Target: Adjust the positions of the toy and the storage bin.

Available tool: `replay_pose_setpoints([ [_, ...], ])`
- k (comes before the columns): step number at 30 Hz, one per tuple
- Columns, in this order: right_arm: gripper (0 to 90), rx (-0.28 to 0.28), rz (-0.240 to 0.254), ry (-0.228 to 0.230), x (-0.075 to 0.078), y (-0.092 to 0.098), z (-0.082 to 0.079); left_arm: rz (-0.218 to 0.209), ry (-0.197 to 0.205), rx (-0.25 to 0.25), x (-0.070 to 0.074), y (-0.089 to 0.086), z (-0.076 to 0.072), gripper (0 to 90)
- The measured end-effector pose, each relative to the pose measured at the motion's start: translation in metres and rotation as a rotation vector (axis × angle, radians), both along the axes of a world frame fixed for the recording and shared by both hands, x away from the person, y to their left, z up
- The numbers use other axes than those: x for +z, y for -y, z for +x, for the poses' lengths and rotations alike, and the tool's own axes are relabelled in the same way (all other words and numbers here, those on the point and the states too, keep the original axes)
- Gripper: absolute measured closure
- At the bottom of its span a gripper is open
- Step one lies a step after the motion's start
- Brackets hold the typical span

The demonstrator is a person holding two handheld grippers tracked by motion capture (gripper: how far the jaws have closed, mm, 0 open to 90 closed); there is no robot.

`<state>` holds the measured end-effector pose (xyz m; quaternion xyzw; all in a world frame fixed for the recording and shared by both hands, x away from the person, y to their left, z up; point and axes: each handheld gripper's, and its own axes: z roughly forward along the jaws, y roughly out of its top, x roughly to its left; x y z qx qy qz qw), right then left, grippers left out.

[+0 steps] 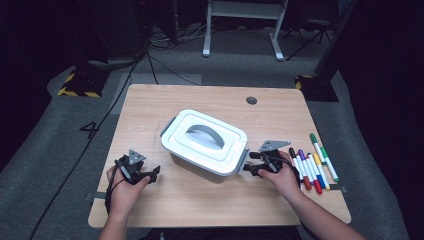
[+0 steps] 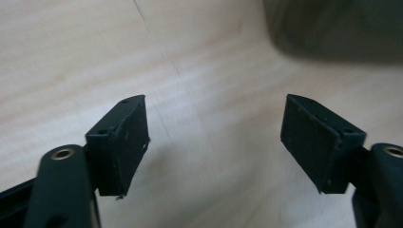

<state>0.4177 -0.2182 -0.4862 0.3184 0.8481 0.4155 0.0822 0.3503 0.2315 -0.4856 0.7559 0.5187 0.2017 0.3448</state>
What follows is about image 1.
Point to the black yellow striped stand base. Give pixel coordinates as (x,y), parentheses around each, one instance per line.
(83,85)
(316,88)

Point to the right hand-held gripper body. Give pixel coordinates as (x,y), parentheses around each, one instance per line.
(272,145)

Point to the grey tape strip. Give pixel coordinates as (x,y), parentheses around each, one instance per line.
(99,195)
(338,187)

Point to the person's left hand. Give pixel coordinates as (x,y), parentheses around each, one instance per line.
(123,196)

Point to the black folding stand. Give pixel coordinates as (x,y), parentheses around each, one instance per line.
(315,22)

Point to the purple marker pen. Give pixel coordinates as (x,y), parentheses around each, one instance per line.
(301,154)

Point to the person's dark clothing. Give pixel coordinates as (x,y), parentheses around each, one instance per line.
(233,235)

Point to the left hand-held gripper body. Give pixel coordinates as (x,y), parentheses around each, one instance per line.
(133,170)

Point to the grey table grommet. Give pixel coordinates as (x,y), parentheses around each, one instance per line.
(251,100)

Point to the black marker pen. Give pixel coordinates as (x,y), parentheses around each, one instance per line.
(292,152)

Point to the yellow marker pen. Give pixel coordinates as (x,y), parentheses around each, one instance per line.
(316,158)

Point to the clear plastic storage box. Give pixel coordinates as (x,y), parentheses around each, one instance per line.
(190,163)

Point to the dark slanted stand column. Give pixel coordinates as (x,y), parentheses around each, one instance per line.
(333,43)

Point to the person's right hand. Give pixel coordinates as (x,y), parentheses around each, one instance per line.
(286,180)

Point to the red marker pen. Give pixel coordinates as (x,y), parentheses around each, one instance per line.
(318,190)

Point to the dark equipment cabinet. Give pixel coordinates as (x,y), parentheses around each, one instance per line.
(113,33)

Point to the white desk frame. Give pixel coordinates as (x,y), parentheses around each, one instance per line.
(246,10)

